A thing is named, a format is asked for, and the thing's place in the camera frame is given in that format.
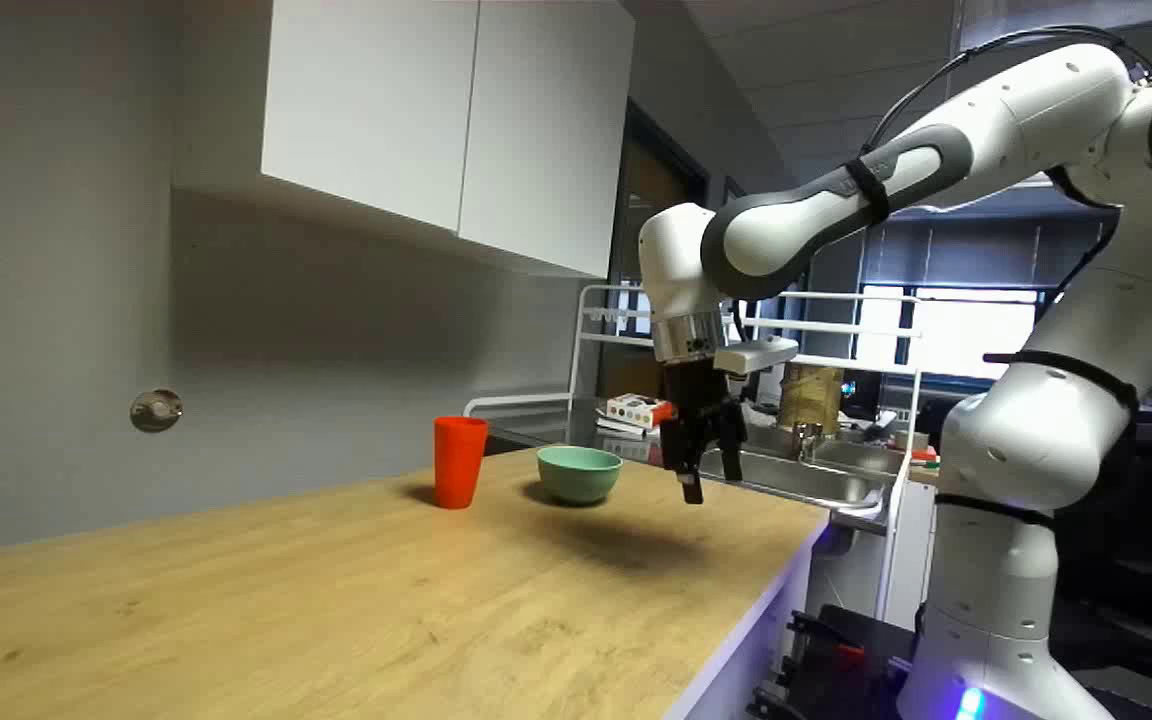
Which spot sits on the black equipment with red parts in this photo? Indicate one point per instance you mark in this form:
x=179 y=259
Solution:
x=841 y=655

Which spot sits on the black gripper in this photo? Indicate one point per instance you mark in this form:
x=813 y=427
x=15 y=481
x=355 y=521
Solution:
x=699 y=401

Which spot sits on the white metal rail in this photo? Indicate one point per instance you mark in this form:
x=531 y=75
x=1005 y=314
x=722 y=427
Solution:
x=516 y=396

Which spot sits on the white wall cabinet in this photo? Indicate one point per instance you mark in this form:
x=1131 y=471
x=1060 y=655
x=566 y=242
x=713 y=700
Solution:
x=442 y=123

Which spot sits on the stainless steel sink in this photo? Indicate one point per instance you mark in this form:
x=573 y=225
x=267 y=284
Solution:
x=818 y=473

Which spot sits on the orange plastic cup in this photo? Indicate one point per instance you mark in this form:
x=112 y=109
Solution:
x=456 y=463

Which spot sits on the red and white box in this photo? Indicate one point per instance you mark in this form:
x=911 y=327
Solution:
x=628 y=409

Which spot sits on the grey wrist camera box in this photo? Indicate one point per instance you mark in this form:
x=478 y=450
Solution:
x=752 y=352

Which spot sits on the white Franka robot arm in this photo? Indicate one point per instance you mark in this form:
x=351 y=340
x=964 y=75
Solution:
x=1030 y=442

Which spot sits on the window with blinds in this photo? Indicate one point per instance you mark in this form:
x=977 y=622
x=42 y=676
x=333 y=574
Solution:
x=962 y=320

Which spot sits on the green ceramic bowl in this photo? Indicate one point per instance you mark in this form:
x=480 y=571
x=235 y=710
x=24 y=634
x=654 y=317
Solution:
x=576 y=473

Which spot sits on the round metal wall knob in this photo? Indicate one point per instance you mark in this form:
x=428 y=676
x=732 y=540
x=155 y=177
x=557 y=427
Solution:
x=156 y=409

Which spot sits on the brown jar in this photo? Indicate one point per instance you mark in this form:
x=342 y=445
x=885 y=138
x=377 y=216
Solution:
x=808 y=401

